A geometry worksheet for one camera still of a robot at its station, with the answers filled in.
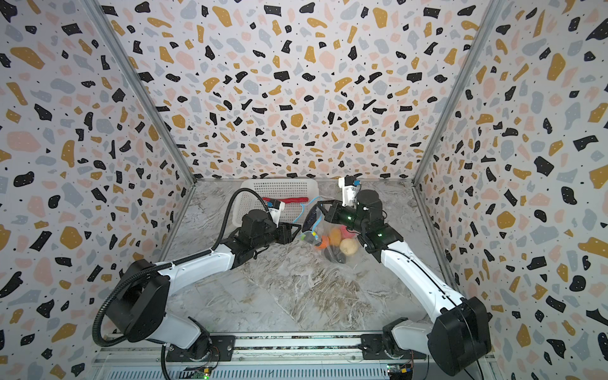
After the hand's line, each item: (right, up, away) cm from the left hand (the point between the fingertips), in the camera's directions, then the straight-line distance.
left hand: (297, 222), depth 83 cm
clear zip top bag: (+21, -17, +7) cm, 28 cm away
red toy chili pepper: (-7, +8, +30) cm, 32 cm away
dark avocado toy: (+13, -12, +2) cm, 18 cm away
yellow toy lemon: (+14, -7, +15) cm, 22 cm away
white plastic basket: (-13, +14, +38) cm, 43 cm away
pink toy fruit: (+19, -6, +17) cm, 26 cm away
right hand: (+6, +8, -11) cm, 15 cm away
